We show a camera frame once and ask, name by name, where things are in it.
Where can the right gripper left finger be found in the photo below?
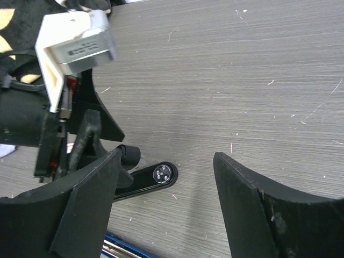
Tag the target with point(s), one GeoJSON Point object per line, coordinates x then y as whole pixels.
{"type": "Point", "coordinates": [65, 218]}

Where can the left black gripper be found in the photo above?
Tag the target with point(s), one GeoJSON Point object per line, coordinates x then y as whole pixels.
{"type": "Point", "coordinates": [27, 121]}

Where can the black floral plush blanket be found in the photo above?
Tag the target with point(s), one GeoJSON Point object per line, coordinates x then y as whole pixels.
{"type": "Point", "coordinates": [20, 24]}

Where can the lavender crumpled cloth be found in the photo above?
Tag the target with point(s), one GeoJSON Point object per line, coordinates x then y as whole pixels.
{"type": "Point", "coordinates": [6, 150]}

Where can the blue stapler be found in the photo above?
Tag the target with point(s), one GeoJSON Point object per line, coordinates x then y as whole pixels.
{"type": "Point", "coordinates": [114, 246]}

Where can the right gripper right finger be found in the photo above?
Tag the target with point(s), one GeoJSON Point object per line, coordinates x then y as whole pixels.
{"type": "Point", "coordinates": [264, 218]}

